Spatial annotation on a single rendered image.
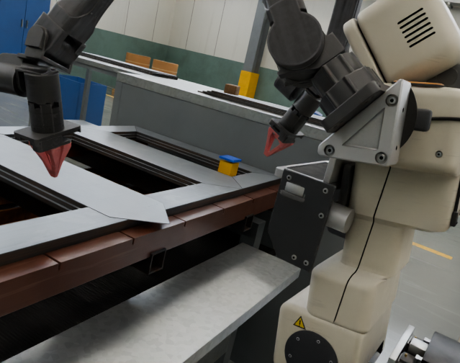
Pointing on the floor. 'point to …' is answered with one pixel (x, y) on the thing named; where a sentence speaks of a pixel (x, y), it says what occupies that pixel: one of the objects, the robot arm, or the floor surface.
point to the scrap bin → (96, 111)
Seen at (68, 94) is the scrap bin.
